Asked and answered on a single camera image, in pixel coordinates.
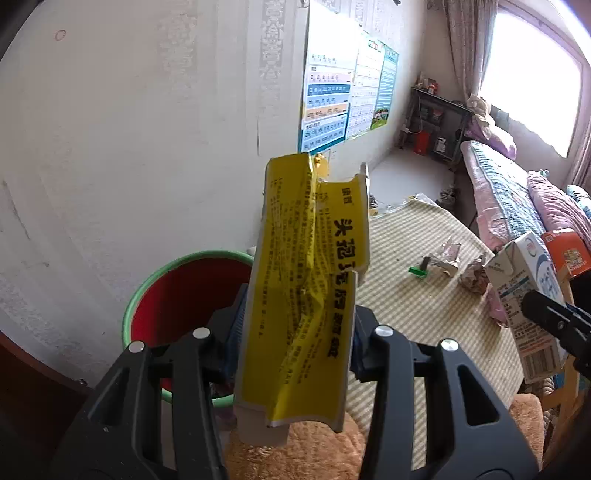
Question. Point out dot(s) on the clear plastic bag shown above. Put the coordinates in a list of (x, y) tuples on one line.
[(411, 203)]

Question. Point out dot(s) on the brown fluffy cushion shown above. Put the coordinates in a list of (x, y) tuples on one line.
[(314, 450)]

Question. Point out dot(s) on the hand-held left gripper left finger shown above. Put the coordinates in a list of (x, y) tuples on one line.
[(238, 323)]

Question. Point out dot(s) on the silver foil wrapper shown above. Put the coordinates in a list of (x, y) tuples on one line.
[(443, 263)]

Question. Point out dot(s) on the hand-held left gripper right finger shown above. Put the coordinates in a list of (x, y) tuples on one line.
[(364, 332)]

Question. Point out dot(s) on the bed with patterned quilt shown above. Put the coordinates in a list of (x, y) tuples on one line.
[(498, 194)]

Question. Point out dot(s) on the black shelf rack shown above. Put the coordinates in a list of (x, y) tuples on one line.
[(436, 110)]

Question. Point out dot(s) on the window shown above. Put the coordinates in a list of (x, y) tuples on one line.
[(531, 69)]

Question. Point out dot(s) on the yellow cardboard box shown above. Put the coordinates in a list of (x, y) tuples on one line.
[(295, 277)]

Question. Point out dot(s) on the floral curtain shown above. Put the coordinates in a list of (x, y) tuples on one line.
[(466, 46)]

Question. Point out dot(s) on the small green plastic item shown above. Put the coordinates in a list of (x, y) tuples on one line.
[(420, 271)]

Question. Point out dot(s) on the white blue milk carton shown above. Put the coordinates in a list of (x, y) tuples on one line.
[(517, 286)]

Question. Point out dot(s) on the blue green wall poster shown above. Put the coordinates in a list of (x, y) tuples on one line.
[(387, 87)]

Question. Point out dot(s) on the red bin with green rim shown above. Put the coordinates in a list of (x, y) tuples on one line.
[(184, 295)]

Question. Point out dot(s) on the pink crumpled wrapper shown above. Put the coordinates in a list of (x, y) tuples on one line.
[(496, 304)]

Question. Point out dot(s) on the yellow toy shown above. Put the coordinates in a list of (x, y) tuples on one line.
[(322, 166)]

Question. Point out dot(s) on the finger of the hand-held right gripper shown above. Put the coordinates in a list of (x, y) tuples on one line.
[(554, 321)]

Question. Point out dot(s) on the brown wooden furniture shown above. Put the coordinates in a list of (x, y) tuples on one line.
[(32, 401)]

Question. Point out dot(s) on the red box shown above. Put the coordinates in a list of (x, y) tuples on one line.
[(421, 143)]

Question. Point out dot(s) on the orange box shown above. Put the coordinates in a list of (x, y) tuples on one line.
[(570, 251)]

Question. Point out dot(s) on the blue and white wall poster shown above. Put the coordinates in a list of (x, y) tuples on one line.
[(325, 83)]

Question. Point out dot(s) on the pink pillow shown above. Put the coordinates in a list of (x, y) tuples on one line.
[(554, 203)]

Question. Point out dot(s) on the lilac pillow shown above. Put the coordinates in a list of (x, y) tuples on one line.
[(496, 138)]

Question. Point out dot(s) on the crumpled paper ball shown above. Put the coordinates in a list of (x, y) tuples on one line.
[(474, 277)]

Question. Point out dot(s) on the white chart wall poster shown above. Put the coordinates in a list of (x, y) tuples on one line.
[(364, 87)]

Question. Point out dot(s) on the pair of shoes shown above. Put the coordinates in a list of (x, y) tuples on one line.
[(448, 197)]

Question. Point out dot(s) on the green striped mat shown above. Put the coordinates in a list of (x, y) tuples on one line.
[(415, 323)]

